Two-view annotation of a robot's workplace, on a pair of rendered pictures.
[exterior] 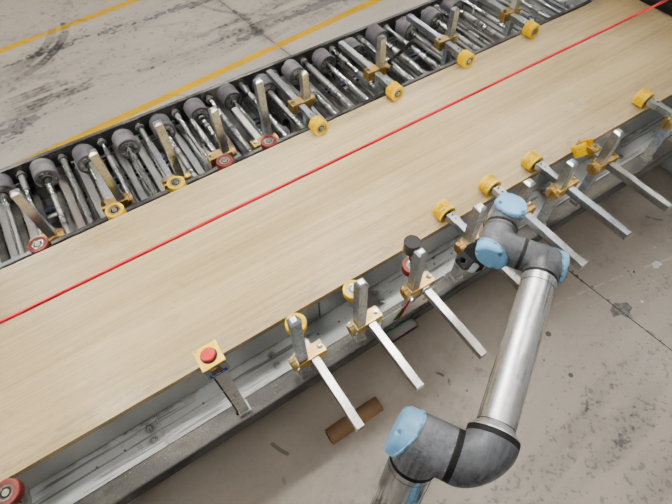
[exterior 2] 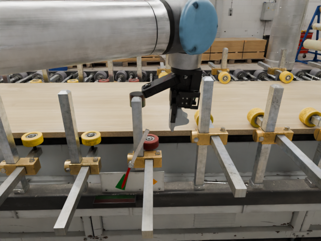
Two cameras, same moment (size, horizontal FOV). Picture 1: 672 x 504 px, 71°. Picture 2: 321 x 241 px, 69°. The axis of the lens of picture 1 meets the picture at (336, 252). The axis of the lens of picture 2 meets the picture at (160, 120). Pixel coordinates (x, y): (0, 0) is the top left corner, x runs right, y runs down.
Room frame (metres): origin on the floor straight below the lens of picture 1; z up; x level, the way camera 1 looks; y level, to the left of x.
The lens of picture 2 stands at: (0.24, -0.75, 1.38)
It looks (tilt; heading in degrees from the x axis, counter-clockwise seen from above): 25 degrees down; 29
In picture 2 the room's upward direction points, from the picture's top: straight up
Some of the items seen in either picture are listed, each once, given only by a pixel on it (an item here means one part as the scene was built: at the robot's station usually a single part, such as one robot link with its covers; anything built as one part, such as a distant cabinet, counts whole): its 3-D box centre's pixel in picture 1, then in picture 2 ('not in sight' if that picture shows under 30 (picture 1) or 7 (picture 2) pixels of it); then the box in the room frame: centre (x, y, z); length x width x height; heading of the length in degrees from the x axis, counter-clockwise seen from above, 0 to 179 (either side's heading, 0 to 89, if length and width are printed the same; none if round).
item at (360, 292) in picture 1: (359, 315); (74, 149); (0.76, -0.08, 0.90); 0.03 x 0.03 x 0.48; 31
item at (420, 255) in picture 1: (413, 286); (139, 154); (0.89, -0.29, 0.87); 0.03 x 0.03 x 0.48; 31
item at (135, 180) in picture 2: (407, 308); (132, 181); (0.85, -0.28, 0.75); 0.26 x 0.01 x 0.10; 121
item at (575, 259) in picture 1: (533, 222); (284, 143); (1.11, -0.79, 0.95); 0.50 x 0.04 x 0.04; 31
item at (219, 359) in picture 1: (212, 360); not in sight; (0.50, 0.36, 1.18); 0.07 x 0.07 x 0.08; 31
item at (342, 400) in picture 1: (325, 375); (11, 182); (0.57, 0.05, 0.82); 0.43 x 0.03 x 0.04; 31
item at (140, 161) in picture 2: (416, 285); (144, 158); (0.90, -0.31, 0.85); 0.13 x 0.06 x 0.05; 121
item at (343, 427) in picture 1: (354, 420); not in sight; (0.61, -0.05, 0.04); 0.30 x 0.08 x 0.08; 121
